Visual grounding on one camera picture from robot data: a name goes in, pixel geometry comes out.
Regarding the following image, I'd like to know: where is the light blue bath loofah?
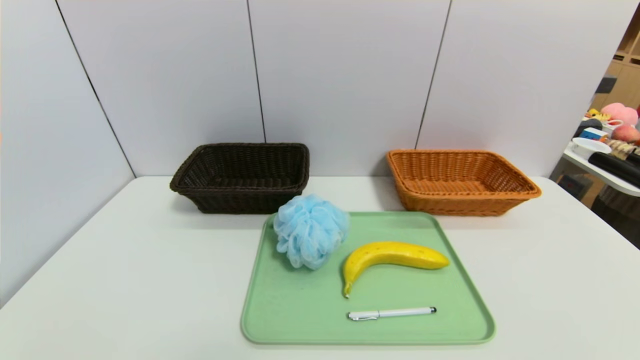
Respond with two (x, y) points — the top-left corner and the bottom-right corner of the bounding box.
(273, 194), (351, 271)

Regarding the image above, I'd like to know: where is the small blue white box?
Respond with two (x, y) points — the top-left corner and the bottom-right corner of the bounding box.
(580, 127), (609, 143)

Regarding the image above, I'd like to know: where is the orange wicker basket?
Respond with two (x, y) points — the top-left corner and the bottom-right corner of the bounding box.
(386, 149), (543, 217)

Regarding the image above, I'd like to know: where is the brown cardboard box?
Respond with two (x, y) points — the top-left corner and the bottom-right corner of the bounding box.
(557, 171), (606, 208)

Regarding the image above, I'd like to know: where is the yellow banana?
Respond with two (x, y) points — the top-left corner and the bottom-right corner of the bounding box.
(342, 241), (451, 299)

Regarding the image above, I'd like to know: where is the light green plastic tray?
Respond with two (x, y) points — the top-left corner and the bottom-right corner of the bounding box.
(240, 210), (497, 346)

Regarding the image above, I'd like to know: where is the white pen with clip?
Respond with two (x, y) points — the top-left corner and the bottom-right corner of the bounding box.
(347, 307), (437, 322)

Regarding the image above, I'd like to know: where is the dark brown wicker basket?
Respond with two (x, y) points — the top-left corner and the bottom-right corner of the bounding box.
(169, 142), (311, 215)

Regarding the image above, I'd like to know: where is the dark grey cloth bundle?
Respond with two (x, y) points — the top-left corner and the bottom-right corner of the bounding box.
(574, 118), (603, 138)

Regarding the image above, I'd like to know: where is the pink peach fruit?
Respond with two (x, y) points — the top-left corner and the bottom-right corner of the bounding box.
(612, 125), (640, 144)

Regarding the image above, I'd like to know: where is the white bowl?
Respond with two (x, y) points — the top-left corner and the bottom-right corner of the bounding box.
(571, 137), (612, 160)

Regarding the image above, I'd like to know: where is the white side table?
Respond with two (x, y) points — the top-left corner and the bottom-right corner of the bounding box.
(562, 142), (640, 197)

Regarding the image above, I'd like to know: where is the pink plush toy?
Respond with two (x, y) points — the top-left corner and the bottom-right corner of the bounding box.
(601, 102), (640, 127)

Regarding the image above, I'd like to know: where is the wooden shelf unit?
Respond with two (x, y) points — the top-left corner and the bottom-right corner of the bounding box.
(590, 10), (640, 112)

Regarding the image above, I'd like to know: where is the black cylinder roll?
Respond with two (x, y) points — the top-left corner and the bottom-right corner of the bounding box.
(588, 151), (640, 188)

